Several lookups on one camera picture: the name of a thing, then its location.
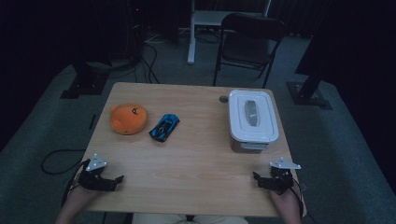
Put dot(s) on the orange plush toy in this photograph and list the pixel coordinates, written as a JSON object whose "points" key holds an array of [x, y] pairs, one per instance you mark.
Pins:
{"points": [[128, 118]]}

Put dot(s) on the translucent grey storage box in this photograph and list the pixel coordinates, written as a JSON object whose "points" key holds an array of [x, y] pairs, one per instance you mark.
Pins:
{"points": [[249, 146]]}

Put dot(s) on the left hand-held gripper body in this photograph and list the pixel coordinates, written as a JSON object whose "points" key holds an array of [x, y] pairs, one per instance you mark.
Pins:
{"points": [[93, 180]]}

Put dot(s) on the blue toy car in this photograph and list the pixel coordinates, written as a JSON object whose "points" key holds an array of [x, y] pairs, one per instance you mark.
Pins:
{"points": [[164, 127]]}

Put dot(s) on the person's right hand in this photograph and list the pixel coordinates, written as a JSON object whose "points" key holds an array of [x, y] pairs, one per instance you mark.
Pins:
{"points": [[288, 203]]}

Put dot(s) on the person's beige trousers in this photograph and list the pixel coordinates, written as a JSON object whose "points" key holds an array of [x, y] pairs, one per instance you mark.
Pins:
{"points": [[186, 219]]}

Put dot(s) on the person's left hand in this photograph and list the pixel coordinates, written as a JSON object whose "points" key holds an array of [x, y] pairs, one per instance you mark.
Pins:
{"points": [[79, 197]]}

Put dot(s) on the black folding chair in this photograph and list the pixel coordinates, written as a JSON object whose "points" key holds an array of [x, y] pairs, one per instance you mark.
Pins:
{"points": [[247, 43]]}

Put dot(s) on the white desk frame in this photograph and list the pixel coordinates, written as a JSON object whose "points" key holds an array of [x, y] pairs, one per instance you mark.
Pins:
{"points": [[199, 21]]}

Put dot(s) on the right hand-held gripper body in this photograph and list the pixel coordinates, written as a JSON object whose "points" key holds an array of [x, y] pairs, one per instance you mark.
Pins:
{"points": [[281, 180]]}

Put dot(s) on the black metal stand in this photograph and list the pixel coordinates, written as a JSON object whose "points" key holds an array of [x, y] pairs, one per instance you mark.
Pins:
{"points": [[85, 82], [308, 93]]}

